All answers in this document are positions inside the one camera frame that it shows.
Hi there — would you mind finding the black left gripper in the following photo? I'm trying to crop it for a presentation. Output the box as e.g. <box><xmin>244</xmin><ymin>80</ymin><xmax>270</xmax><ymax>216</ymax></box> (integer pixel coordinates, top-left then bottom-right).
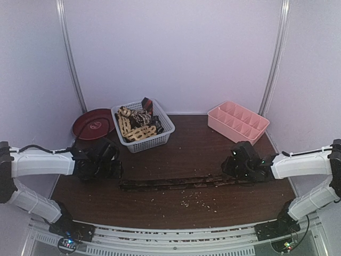
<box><xmin>93</xmin><ymin>160</ymin><xmax>123</xmax><ymax>179</ymax></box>

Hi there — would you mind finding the dark brown red patterned tie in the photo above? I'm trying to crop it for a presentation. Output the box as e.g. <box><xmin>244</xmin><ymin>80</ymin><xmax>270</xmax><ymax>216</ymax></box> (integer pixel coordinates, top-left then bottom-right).
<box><xmin>118</xmin><ymin>175</ymin><xmax>239</xmax><ymax>192</ymax></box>

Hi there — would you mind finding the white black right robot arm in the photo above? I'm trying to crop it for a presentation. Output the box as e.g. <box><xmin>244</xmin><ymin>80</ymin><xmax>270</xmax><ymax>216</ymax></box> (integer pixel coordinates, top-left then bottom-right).
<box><xmin>221</xmin><ymin>139</ymin><xmax>340</xmax><ymax>236</ymax></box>

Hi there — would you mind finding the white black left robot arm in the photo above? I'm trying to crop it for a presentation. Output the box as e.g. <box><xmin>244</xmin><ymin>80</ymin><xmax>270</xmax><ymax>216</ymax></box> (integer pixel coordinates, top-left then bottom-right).
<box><xmin>1</xmin><ymin>138</ymin><xmax>123</xmax><ymax>237</ymax></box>

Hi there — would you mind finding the dark red round plate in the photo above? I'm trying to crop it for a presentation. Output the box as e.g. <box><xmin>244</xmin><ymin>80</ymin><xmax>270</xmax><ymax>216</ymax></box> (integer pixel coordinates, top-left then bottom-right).
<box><xmin>72</xmin><ymin>108</ymin><xmax>115</xmax><ymax>140</ymax></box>

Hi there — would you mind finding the yellow insect patterned tie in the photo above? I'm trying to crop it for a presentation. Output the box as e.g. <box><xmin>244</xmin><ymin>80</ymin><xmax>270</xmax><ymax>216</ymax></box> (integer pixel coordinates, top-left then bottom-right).
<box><xmin>115</xmin><ymin>106</ymin><xmax>157</xmax><ymax>142</ymax></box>

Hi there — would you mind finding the pink divided organizer box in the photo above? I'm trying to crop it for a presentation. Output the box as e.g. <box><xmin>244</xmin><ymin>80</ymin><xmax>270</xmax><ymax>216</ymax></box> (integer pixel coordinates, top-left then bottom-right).
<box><xmin>207</xmin><ymin>101</ymin><xmax>270</xmax><ymax>145</ymax></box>

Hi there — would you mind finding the brown cream patterned tie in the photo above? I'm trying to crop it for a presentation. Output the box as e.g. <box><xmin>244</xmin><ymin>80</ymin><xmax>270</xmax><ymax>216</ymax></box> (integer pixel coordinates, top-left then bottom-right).
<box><xmin>129</xmin><ymin>109</ymin><xmax>151</xmax><ymax>127</ymax></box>

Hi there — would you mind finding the grey plastic mesh basket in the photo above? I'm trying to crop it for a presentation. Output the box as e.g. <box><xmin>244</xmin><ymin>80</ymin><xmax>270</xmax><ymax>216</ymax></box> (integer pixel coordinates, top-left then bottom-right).
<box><xmin>111</xmin><ymin>98</ymin><xmax>175</xmax><ymax>153</ymax></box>

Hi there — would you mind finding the red black striped tie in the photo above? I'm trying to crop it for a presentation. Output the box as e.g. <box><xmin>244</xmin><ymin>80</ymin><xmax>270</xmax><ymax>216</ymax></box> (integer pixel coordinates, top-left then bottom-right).
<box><xmin>141</xmin><ymin>97</ymin><xmax>153</xmax><ymax>116</ymax></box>

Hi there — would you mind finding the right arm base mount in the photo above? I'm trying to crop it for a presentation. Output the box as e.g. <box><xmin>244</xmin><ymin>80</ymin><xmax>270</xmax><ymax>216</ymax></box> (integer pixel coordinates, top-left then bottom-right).
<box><xmin>254</xmin><ymin>212</ymin><xmax>301</xmax><ymax>253</ymax></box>

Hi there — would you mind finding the front aluminium rail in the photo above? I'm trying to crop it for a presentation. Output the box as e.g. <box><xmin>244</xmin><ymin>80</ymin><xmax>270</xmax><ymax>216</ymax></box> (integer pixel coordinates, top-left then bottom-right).
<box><xmin>21</xmin><ymin>214</ymin><xmax>329</xmax><ymax>255</ymax></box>

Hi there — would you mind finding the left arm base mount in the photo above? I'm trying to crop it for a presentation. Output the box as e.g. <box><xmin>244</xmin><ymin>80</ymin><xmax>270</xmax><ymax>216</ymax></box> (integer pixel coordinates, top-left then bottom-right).
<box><xmin>45</xmin><ymin>214</ymin><xmax>95</xmax><ymax>255</ymax></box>

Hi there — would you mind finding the right aluminium frame post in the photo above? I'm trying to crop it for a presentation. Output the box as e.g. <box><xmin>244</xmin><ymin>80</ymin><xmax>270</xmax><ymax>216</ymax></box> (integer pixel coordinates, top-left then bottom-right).
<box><xmin>258</xmin><ymin>0</ymin><xmax>291</xmax><ymax>117</ymax></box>

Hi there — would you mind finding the aluminium frame post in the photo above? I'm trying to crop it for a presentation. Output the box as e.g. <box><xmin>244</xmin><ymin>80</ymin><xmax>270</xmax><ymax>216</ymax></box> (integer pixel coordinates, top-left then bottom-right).
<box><xmin>258</xmin><ymin>0</ymin><xmax>291</xmax><ymax>117</ymax></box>
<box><xmin>56</xmin><ymin>0</ymin><xmax>87</xmax><ymax>113</ymax></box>

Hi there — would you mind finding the left aluminium frame post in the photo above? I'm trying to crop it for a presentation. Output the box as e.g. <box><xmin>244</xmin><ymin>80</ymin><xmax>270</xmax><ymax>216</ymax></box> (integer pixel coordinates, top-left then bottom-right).
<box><xmin>56</xmin><ymin>0</ymin><xmax>87</xmax><ymax>113</ymax></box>

